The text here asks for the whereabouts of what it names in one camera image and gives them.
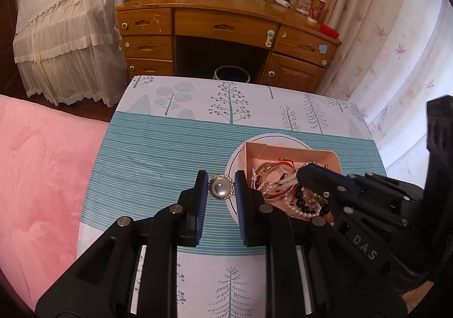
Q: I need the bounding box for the white pearl bracelet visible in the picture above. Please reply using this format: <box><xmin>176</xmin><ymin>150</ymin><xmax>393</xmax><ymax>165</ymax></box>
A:
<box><xmin>258</xmin><ymin>181</ymin><xmax>323</xmax><ymax>219</ymax></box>

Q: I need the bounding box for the black bead bracelet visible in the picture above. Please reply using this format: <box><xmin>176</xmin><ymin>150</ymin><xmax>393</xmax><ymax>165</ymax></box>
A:
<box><xmin>295</xmin><ymin>184</ymin><xmax>330</xmax><ymax>216</ymax></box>

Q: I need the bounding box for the red string bracelet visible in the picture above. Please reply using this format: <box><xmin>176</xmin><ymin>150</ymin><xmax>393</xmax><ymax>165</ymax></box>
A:
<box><xmin>261</xmin><ymin>157</ymin><xmax>296</xmax><ymax>199</ymax></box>

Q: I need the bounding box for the round pearl brooch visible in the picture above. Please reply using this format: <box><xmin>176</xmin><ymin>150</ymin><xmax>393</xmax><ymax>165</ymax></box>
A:
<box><xmin>208</xmin><ymin>174</ymin><xmax>236</xmax><ymax>200</ymax></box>

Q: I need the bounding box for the white strap smart band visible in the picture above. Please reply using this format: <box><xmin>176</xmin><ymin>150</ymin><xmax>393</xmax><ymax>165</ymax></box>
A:
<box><xmin>250</xmin><ymin>159</ymin><xmax>296</xmax><ymax>199</ymax></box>

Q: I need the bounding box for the gold pearl leaf headpiece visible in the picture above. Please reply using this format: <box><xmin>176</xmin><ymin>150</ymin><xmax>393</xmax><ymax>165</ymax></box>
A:
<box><xmin>296</xmin><ymin>185</ymin><xmax>328</xmax><ymax>214</ymax></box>

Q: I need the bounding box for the pink jewelry tray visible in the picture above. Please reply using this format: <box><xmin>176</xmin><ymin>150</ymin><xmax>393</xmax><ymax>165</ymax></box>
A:
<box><xmin>240</xmin><ymin>141</ymin><xmax>342</xmax><ymax>223</ymax></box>

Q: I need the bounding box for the white round plate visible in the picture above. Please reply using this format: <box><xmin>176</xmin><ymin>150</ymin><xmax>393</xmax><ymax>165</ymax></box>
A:
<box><xmin>224</xmin><ymin>133</ymin><xmax>311</xmax><ymax>224</ymax></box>

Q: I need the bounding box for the tree print tablecloth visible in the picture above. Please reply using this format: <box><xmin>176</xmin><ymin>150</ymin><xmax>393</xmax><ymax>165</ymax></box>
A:
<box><xmin>78</xmin><ymin>76</ymin><xmax>385</xmax><ymax>317</ymax></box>

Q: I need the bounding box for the pink blanket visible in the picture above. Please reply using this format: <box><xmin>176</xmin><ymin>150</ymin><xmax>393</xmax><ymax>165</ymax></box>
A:
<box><xmin>0</xmin><ymin>96</ymin><xmax>108</xmax><ymax>308</ymax></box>

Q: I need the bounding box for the wooden desk with drawers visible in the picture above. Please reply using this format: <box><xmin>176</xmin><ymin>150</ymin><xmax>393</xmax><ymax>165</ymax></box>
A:
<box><xmin>116</xmin><ymin>0</ymin><xmax>341</xmax><ymax>93</ymax></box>

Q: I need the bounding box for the red box on desk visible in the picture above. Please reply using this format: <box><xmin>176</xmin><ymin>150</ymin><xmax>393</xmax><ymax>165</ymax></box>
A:
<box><xmin>319</xmin><ymin>24</ymin><xmax>339</xmax><ymax>40</ymax></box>

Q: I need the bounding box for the white lace covered furniture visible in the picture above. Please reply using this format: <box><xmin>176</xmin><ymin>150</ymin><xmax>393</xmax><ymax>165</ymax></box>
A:
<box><xmin>13</xmin><ymin>0</ymin><xmax>127</xmax><ymax>106</ymax></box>

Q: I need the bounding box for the white floral curtain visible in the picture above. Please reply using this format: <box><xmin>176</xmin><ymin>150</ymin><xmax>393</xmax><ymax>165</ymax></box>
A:
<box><xmin>317</xmin><ymin>0</ymin><xmax>452</xmax><ymax>185</ymax></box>

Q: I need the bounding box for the red patterned paper cup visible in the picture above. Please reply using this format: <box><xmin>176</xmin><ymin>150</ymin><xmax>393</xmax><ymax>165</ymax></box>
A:
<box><xmin>307</xmin><ymin>0</ymin><xmax>326</xmax><ymax>23</ymax></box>

